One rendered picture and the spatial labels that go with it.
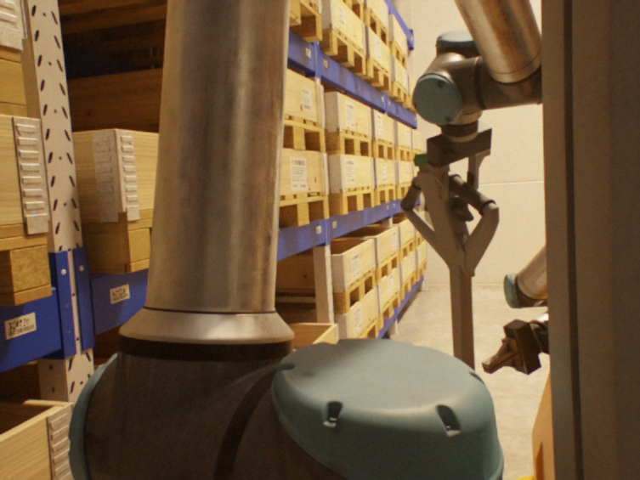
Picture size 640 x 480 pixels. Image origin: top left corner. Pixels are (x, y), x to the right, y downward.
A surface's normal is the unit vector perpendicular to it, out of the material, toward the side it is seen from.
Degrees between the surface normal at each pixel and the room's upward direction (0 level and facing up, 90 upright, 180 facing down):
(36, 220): 90
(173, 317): 34
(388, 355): 5
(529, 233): 90
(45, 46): 90
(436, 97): 121
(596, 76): 90
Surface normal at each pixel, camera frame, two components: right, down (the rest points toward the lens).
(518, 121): -0.31, 0.10
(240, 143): 0.47, -0.06
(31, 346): 0.95, -0.04
